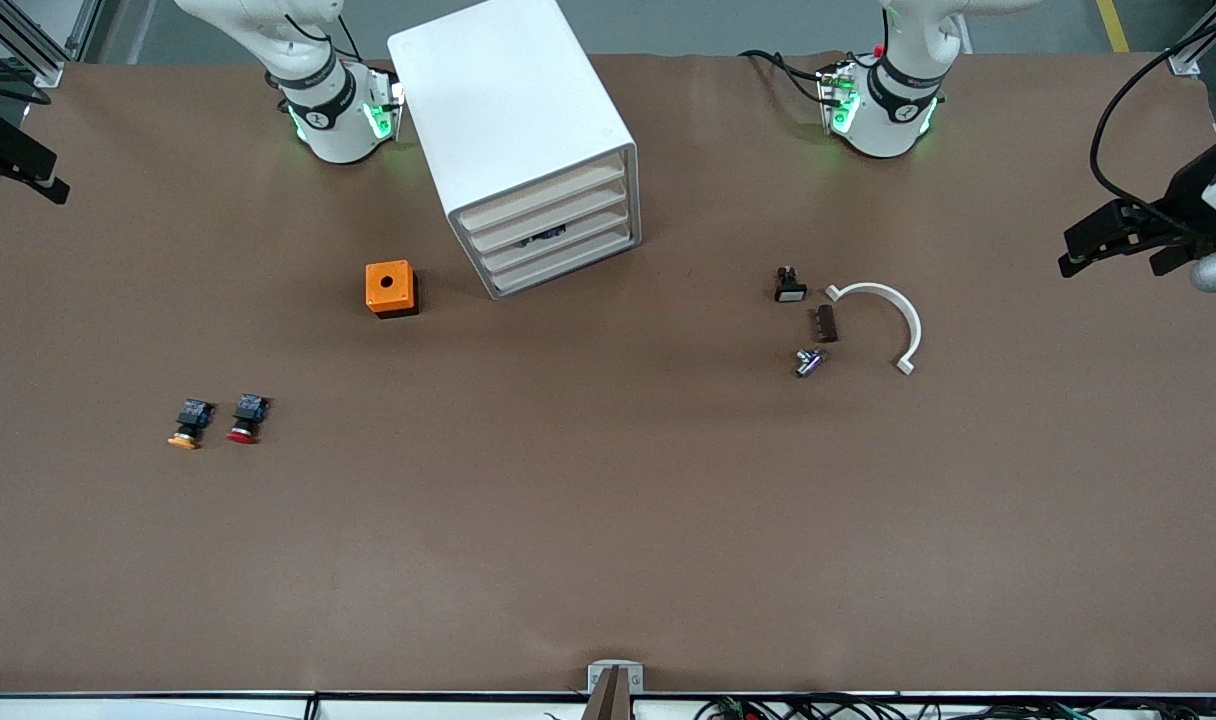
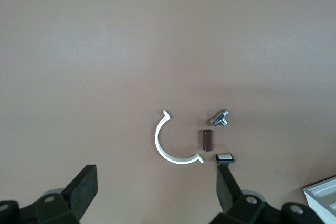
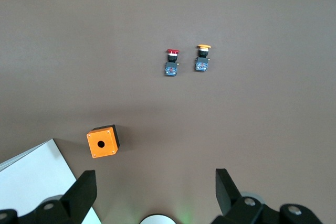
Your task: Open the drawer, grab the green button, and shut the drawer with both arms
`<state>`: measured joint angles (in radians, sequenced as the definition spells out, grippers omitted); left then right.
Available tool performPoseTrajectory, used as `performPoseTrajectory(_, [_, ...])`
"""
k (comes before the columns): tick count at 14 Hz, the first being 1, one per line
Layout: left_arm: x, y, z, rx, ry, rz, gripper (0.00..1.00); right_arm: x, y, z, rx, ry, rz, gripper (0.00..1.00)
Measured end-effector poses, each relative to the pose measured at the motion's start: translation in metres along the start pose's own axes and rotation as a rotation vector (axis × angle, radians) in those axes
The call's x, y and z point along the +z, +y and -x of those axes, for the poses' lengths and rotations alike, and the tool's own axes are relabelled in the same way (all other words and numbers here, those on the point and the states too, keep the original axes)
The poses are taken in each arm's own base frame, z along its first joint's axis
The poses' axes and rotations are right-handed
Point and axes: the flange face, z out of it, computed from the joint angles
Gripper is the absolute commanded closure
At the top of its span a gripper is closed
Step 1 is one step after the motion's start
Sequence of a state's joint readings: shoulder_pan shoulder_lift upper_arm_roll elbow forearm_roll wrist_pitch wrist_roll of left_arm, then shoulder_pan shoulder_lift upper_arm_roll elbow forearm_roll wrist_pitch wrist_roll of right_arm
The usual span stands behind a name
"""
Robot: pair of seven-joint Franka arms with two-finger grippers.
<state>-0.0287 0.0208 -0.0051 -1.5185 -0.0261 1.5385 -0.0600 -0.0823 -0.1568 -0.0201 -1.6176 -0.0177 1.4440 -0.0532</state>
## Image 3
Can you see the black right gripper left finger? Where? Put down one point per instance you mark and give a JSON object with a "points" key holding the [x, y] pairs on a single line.
{"points": [[78, 197]]}

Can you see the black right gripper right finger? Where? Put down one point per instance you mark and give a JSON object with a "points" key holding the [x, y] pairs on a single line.
{"points": [[231, 203]]}

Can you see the white drawer cabinet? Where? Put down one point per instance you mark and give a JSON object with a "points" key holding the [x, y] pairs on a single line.
{"points": [[31, 176]]}

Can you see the yellow push button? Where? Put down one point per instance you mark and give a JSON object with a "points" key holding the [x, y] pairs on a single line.
{"points": [[202, 60]]}

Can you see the red push button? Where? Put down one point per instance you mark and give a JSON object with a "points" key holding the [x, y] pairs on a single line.
{"points": [[172, 64]]}

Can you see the brown table mat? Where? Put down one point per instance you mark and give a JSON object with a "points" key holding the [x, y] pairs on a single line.
{"points": [[168, 11]]}

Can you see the orange button enclosure box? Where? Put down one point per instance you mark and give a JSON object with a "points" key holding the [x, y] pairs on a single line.
{"points": [[102, 142]]}

